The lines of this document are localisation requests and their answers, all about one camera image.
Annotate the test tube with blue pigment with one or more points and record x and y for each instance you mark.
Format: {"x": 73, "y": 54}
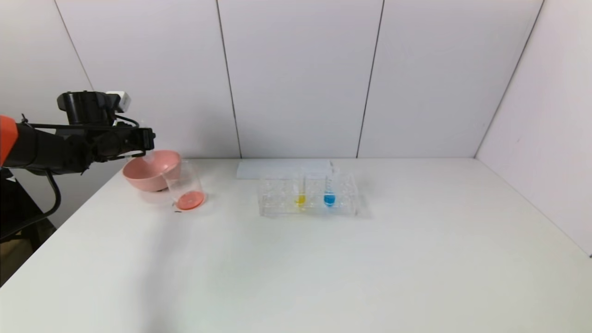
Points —
{"x": 329, "y": 199}

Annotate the clear glass beaker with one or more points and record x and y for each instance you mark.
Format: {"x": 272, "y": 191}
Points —
{"x": 189, "y": 200}

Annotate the flat white paper box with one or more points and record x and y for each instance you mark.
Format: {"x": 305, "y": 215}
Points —
{"x": 254, "y": 170}

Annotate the test tube with red pigment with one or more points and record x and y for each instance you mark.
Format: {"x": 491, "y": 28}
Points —
{"x": 149, "y": 163}

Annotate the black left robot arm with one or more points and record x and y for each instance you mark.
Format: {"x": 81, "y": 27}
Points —
{"x": 41, "y": 148}

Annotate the black stand beside table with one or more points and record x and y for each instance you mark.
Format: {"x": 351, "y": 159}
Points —
{"x": 21, "y": 203}

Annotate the pink plastic bowl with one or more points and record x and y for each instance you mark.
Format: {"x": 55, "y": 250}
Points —
{"x": 143, "y": 178}

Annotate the clear acrylic test tube rack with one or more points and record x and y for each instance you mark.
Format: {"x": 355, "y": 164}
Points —
{"x": 314, "y": 210}

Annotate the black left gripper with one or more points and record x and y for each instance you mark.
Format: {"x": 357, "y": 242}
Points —
{"x": 147, "y": 139}

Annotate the test tube with yellow pigment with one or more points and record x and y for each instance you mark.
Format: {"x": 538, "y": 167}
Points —
{"x": 300, "y": 200}

